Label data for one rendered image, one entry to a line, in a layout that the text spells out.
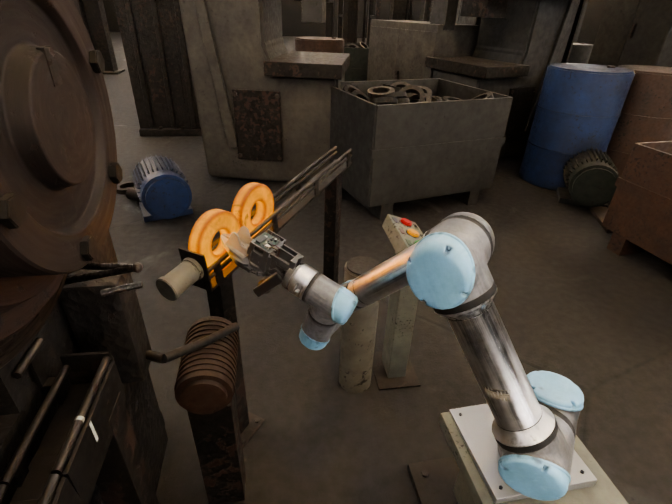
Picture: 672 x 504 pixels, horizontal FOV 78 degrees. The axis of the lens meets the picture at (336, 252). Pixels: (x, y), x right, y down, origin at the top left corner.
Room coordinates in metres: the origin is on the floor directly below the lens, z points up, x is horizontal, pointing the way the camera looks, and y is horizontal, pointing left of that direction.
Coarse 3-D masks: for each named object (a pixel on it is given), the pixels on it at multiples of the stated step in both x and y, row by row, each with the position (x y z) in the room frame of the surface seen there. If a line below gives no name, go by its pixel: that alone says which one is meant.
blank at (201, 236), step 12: (204, 216) 0.86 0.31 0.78; (216, 216) 0.87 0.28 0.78; (228, 216) 0.90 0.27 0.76; (192, 228) 0.84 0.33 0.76; (204, 228) 0.83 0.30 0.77; (216, 228) 0.86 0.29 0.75; (228, 228) 0.90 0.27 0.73; (192, 240) 0.82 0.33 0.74; (204, 240) 0.82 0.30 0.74; (204, 252) 0.82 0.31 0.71; (216, 252) 0.88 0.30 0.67; (228, 264) 0.89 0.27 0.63
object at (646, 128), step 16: (640, 80) 3.24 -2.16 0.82; (656, 80) 3.18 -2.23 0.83; (640, 96) 3.21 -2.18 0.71; (656, 96) 3.16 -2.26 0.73; (624, 112) 3.26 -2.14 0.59; (640, 112) 3.19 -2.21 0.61; (656, 112) 3.14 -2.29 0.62; (624, 128) 3.23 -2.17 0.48; (640, 128) 3.16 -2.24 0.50; (656, 128) 3.13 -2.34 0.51; (624, 144) 3.20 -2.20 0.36; (624, 160) 3.17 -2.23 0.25
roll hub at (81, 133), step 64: (0, 0) 0.36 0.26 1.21; (64, 0) 0.46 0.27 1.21; (0, 64) 0.34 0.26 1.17; (64, 64) 0.40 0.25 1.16; (0, 128) 0.31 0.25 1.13; (64, 128) 0.37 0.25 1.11; (0, 192) 0.27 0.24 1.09; (64, 192) 0.37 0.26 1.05; (0, 256) 0.26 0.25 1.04; (64, 256) 0.31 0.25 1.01
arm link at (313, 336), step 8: (304, 320) 0.76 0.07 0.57; (312, 320) 0.72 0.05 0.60; (304, 328) 0.74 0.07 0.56; (312, 328) 0.72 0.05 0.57; (320, 328) 0.72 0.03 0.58; (328, 328) 0.72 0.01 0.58; (336, 328) 0.76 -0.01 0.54; (304, 336) 0.74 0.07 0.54; (312, 336) 0.72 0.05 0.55; (320, 336) 0.72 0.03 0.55; (328, 336) 0.73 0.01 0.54; (304, 344) 0.74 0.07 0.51; (312, 344) 0.73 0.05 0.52; (320, 344) 0.73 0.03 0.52
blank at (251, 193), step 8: (248, 184) 1.02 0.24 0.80; (256, 184) 1.02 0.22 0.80; (240, 192) 0.99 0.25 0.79; (248, 192) 0.98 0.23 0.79; (256, 192) 1.01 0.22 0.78; (264, 192) 1.04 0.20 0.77; (240, 200) 0.97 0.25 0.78; (248, 200) 0.98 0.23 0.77; (256, 200) 1.01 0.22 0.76; (264, 200) 1.04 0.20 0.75; (272, 200) 1.07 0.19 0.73; (232, 208) 0.96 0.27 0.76; (240, 208) 0.95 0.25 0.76; (248, 208) 0.98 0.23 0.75; (256, 208) 1.05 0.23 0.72; (264, 208) 1.04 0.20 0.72; (272, 208) 1.07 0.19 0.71; (240, 216) 0.95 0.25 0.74; (248, 216) 0.97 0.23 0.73; (256, 216) 1.04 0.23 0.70; (264, 216) 1.04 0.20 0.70; (240, 224) 0.94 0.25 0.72; (248, 224) 0.97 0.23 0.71; (256, 224) 1.00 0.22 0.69
